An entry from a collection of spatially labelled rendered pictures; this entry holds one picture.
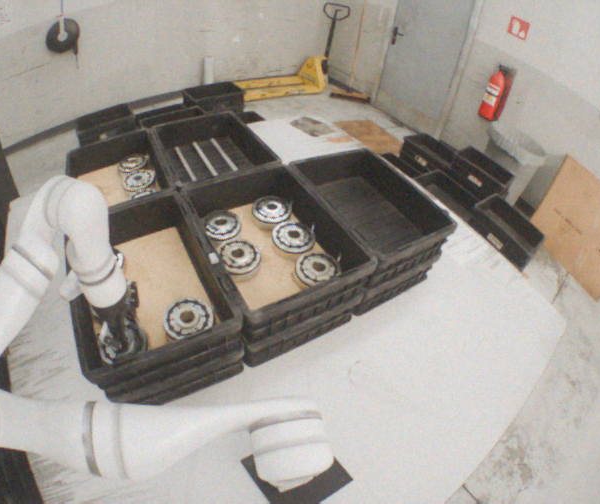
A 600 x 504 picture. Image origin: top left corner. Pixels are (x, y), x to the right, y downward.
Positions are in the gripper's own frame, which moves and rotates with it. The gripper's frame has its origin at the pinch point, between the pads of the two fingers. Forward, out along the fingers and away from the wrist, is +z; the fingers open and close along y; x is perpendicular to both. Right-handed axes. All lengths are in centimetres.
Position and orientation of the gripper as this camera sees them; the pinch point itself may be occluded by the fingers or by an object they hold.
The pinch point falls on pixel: (129, 332)
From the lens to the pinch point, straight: 67.7
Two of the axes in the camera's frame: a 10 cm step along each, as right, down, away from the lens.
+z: -1.2, 6.8, 7.2
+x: -9.8, -1.8, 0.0
